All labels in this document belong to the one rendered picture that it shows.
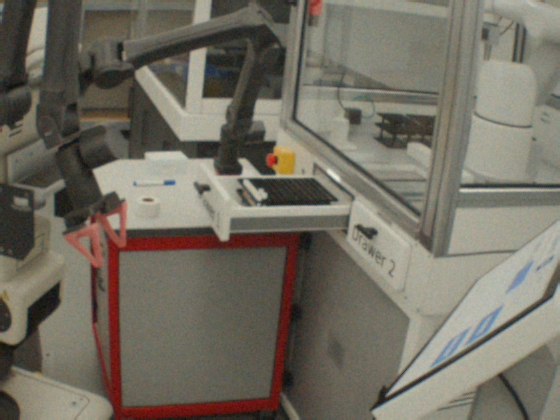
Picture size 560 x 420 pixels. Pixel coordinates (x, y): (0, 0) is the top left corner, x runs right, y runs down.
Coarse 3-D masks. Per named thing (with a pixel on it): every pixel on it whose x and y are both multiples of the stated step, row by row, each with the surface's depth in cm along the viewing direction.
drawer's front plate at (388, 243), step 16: (352, 208) 187; (352, 224) 187; (368, 224) 179; (384, 224) 173; (352, 240) 187; (368, 240) 179; (384, 240) 171; (400, 240) 165; (368, 256) 179; (384, 256) 171; (400, 256) 164; (384, 272) 171; (400, 272) 164; (400, 288) 165
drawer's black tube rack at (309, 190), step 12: (252, 180) 203; (264, 180) 204; (276, 180) 205; (288, 180) 206; (300, 180) 207; (312, 180) 209; (240, 192) 201; (264, 192) 195; (276, 192) 195; (288, 192) 196; (300, 192) 197; (312, 192) 198; (324, 192) 199; (276, 204) 195; (288, 204) 196; (300, 204) 198; (312, 204) 198; (324, 204) 199
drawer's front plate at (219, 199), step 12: (204, 168) 199; (204, 180) 197; (216, 180) 191; (204, 192) 197; (216, 192) 186; (204, 204) 198; (216, 204) 186; (228, 204) 179; (216, 216) 186; (228, 216) 180; (216, 228) 186; (228, 228) 182
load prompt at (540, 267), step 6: (558, 228) 117; (552, 234) 116; (558, 234) 112; (552, 240) 111; (558, 240) 107; (546, 246) 111; (552, 246) 106; (558, 246) 102; (546, 252) 106; (552, 252) 102; (558, 252) 98; (540, 258) 105; (546, 258) 101; (552, 258) 98; (540, 264) 101; (546, 264) 97; (552, 264) 94; (534, 270) 100; (540, 270) 97; (546, 270) 93; (534, 276) 96; (528, 282) 96
